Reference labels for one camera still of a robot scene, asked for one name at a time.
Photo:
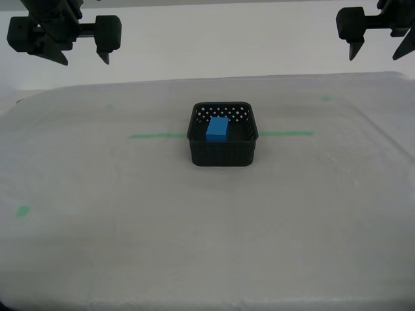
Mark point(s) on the black perforated plastic basket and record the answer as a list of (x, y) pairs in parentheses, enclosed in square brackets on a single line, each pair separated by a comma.
[(223, 155)]

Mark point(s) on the short green tape piece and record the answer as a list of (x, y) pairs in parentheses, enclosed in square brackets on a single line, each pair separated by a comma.
[(23, 211)]

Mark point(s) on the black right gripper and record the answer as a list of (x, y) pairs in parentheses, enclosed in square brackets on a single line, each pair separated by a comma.
[(395, 17)]

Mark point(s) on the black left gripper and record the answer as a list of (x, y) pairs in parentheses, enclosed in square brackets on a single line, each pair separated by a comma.
[(55, 19)]

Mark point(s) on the blue rectangular block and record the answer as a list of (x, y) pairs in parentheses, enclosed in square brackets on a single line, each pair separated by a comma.
[(216, 131)]

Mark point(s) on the translucent white table cover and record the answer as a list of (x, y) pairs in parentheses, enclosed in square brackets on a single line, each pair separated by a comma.
[(207, 226)]

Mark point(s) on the long green tape strip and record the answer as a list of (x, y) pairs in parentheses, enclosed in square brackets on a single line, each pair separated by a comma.
[(149, 136)]

